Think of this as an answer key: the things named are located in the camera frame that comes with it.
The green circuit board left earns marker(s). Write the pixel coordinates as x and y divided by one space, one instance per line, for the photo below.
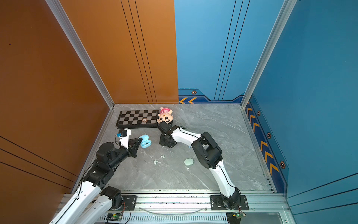
114 217

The green circuit board right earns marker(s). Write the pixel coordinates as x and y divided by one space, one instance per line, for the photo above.
239 215

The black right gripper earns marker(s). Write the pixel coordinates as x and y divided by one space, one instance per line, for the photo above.
161 143

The aluminium corner post left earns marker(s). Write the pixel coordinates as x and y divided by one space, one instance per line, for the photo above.
70 32

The mint green charging case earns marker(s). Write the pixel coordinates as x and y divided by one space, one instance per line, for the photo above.
189 162

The pink plush doll head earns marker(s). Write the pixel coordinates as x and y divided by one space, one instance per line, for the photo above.
165 115

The light blue charging case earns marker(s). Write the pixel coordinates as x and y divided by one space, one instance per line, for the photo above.
146 142

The black folding chess board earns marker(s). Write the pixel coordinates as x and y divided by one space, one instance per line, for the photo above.
133 119

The green circuit board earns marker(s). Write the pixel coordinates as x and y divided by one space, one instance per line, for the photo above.
239 215
114 217

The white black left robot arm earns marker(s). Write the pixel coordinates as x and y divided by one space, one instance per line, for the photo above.
93 198

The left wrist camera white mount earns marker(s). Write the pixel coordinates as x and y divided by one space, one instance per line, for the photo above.
123 135

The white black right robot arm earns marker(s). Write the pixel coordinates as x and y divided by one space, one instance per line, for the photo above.
209 154

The aluminium corner post right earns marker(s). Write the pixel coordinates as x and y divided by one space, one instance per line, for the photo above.
283 16

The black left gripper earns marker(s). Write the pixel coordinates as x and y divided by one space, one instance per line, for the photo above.
132 149

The aluminium corner post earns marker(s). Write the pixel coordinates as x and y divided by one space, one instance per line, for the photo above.
283 16
70 32

